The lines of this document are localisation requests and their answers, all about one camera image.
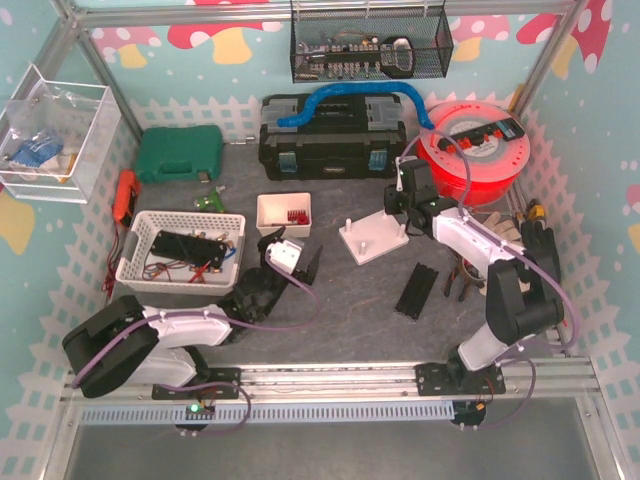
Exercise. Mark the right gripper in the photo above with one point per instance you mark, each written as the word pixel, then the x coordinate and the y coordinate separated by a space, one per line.
pixel 396 201

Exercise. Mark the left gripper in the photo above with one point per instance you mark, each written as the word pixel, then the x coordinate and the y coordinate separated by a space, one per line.
pixel 285 273

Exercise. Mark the black rail plate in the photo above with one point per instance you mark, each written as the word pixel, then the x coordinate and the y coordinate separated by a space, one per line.
pixel 416 291

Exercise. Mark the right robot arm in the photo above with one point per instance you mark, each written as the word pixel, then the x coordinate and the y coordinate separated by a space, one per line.
pixel 524 297

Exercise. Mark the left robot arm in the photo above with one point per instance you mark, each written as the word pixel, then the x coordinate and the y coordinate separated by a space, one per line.
pixel 129 343

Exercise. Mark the white parts tray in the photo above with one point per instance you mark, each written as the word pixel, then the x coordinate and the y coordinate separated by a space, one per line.
pixel 271 213

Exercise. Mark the red filament spool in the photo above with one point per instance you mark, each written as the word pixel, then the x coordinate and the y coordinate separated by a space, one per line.
pixel 494 165

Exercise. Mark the white work glove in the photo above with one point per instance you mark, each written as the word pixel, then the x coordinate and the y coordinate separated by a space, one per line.
pixel 504 227

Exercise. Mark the green small tool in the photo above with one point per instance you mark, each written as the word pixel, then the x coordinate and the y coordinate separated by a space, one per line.
pixel 211 201

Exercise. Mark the black toolbox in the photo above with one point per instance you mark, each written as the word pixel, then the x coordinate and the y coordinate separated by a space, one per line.
pixel 348 137

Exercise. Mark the black work glove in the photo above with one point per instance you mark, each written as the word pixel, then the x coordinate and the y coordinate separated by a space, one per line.
pixel 539 241

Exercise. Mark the white plastic basket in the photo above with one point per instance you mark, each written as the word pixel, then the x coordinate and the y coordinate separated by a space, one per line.
pixel 144 272

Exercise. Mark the green tool case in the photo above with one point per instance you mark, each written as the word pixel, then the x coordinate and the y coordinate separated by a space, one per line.
pixel 179 154

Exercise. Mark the orange multimeter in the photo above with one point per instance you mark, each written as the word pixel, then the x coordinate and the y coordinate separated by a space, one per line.
pixel 127 193

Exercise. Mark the blue white glove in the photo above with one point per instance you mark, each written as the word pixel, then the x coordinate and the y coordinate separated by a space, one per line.
pixel 39 152

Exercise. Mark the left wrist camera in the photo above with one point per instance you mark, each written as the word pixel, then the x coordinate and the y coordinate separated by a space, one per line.
pixel 285 254

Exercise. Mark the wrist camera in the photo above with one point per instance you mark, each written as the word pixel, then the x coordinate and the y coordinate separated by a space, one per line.
pixel 413 174
pixel 285 254

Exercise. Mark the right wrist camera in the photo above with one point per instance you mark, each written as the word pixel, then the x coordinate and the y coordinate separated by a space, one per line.
pixel 413 174

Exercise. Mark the white peg base plate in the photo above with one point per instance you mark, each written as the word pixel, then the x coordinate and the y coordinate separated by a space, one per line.
pixel 373 236

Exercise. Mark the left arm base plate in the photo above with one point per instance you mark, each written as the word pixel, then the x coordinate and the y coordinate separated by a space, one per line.
pixel 207 384

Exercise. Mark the grey slotted cable duct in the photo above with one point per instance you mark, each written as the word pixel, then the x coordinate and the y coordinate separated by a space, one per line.
pixel 231 414

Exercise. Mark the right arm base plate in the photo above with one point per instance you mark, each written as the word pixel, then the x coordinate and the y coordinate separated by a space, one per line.
pixel 451 378

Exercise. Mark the black wire mesh basket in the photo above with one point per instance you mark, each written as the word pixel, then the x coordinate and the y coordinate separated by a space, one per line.
pixel 335 41

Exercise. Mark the clear acrylic wall box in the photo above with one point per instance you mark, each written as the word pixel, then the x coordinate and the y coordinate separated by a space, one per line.
pixel 85 116

